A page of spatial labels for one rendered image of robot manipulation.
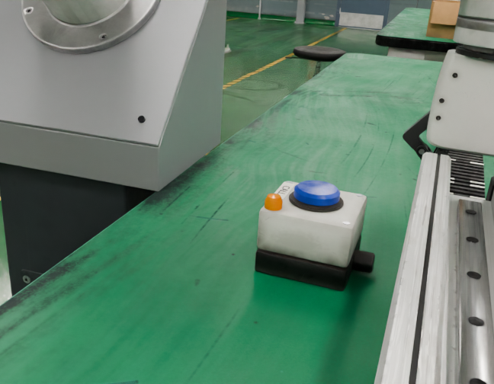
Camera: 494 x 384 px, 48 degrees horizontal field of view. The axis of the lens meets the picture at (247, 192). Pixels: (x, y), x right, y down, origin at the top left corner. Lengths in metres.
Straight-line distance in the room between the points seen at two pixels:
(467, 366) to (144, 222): 0.35
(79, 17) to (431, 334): 0.57
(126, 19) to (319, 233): 0.39
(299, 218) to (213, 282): 0.09
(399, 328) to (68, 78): 0.53
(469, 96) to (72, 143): 0.44
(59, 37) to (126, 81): 0.11
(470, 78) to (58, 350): 0.44
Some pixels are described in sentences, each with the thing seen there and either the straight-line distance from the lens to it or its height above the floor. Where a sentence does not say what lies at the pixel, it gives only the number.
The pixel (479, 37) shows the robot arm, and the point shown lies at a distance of 0.58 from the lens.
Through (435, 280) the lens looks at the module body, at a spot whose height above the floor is 0.86.
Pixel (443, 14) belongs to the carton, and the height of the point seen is 0.88.
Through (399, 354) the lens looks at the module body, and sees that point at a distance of 0.28.
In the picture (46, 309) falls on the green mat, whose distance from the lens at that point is 0.45.
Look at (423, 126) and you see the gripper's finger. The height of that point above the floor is 0.88.
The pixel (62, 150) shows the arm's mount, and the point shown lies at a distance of 0.70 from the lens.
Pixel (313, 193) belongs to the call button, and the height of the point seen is 0.85.
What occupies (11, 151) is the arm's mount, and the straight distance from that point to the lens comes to 0.74.
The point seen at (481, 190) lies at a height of 0.80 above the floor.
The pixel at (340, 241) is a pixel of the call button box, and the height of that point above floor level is 0.83.
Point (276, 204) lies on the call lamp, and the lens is 0.46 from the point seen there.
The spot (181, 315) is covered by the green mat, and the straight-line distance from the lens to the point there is 0.43.
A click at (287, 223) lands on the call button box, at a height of 0.83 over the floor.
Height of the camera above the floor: 1.03
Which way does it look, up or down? 22 degrees down
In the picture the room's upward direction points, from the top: 4 degrees clockwise
